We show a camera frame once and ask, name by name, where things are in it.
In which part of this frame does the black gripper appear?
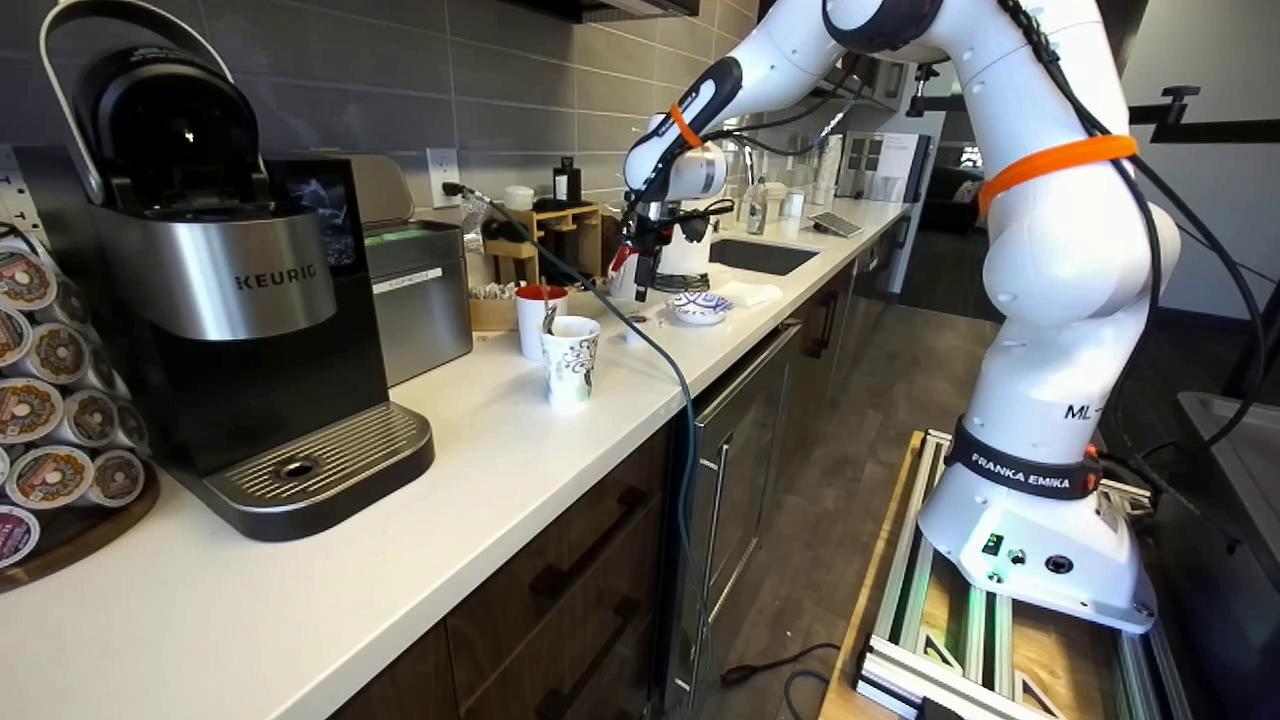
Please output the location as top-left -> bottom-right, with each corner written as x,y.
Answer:
625,199 -> 731,299

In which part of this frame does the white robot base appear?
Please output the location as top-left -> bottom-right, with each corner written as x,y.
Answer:
917,428 -> 1154,637

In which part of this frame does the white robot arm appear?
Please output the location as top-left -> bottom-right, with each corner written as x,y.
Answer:
625,0 -> 1177,501

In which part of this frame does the blue patterned paper plate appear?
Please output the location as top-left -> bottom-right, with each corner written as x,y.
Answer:
666,294 -> 731,328

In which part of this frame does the white cup with utensils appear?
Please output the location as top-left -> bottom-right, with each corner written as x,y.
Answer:
607,256 -> 639,316

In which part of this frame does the wooden condiment organizer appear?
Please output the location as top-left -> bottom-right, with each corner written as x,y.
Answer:
479,204 -> 615,285

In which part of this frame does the black cylinder container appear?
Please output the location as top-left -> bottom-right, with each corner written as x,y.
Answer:
553,156 -> 585,204

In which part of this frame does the patterned paper cup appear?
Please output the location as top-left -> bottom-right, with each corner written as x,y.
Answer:
539,316 -> 599,407

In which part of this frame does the white mug red interior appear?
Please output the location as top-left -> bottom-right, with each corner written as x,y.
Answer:
516,285 -> 568,360

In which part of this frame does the white lid jar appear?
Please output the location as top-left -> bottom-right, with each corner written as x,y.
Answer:
504,186 -> 535,212

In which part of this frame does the stainless steel box appliance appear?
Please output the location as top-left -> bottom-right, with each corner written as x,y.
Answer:
350,156 -> 470,383

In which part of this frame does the black Keurig coffee maker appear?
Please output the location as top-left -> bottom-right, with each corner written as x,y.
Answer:
39,0 -> 435,542

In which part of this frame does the coffee pod carousel rack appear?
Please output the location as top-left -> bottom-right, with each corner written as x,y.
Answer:
0,147 -> 156,591

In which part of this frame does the black power cable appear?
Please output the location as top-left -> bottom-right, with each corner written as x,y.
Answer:
440,180 -> 845,720

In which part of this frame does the white wall outlet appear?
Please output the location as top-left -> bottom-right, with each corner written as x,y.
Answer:
424,147 -> 458,204

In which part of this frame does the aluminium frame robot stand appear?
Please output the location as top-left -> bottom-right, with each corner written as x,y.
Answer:
817,428 -> 1196,720

